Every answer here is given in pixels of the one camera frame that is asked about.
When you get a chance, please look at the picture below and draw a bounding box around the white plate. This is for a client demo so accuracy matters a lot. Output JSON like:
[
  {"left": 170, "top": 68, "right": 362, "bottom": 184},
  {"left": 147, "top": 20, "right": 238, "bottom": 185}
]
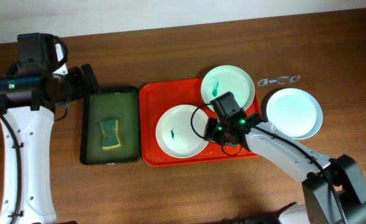
[{"left": 155, "top": 105, "right": 208, "bottom": 159}]

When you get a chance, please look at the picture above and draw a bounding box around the yellow green sponge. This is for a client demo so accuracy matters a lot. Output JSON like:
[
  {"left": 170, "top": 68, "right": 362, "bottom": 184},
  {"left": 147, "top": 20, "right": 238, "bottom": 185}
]
[{"left": 100, "top": 119, "right": 121, "bottom": 150}]

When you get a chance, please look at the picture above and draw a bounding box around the light blue plate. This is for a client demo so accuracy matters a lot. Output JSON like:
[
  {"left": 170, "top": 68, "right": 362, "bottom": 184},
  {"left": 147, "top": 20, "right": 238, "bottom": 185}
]
[{"left": 265, "top": 88, "right": 323, "bottom": 139}]

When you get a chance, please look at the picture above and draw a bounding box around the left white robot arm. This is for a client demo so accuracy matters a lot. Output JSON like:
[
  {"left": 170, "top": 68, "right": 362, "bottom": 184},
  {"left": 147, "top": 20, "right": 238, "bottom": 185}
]
[{"left": 0, "top": 64, "right": 99, "bottom": 223}]

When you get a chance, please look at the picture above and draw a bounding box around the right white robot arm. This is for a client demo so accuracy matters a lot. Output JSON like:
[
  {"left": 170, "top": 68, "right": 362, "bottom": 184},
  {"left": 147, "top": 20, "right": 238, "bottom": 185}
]
[{"left": 204, "top": 113, "right": 366, "bottom": 223}]

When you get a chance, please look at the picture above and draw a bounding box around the dark green tray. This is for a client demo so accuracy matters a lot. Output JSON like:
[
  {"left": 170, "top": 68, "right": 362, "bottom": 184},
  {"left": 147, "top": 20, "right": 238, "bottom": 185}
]
[{"left": 80, "top": 86, "right": 141, "bottom": 166}]

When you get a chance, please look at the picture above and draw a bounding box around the red plastic tray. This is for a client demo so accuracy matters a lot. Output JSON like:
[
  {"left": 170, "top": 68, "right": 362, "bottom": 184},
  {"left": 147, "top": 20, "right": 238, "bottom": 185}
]
[{"left": 139, "top": 78, "right": 257, "bottom": 167}]

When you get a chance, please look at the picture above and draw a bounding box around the mint green plate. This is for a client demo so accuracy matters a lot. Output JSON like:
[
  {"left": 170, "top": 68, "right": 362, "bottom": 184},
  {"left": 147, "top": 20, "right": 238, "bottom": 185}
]
[{"left": 201, "top": 65, "right": 255, "bottom": 110}]

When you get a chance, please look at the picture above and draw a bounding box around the white marking on table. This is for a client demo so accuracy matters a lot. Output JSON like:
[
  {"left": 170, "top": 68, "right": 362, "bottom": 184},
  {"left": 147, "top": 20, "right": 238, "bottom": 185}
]
[{"left": 257, "top": 75, "right": 302, "bottom": 87}]

